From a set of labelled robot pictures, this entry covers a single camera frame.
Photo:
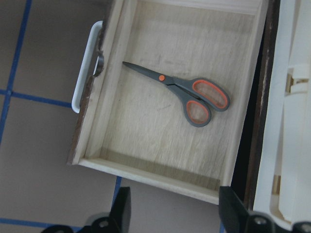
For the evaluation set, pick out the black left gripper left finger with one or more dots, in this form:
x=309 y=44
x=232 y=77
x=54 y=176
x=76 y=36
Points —
x=119 y=217

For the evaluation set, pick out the wooden drawer with white handle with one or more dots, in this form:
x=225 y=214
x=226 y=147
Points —
x=134 y=127

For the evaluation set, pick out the cream plastic storage box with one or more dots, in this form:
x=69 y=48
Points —
x=283 y=188

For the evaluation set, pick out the grey orange scissors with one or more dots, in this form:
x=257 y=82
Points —
x=197 y=95

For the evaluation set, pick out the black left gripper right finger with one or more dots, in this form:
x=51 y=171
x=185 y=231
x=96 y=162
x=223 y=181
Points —
x=237 y=219

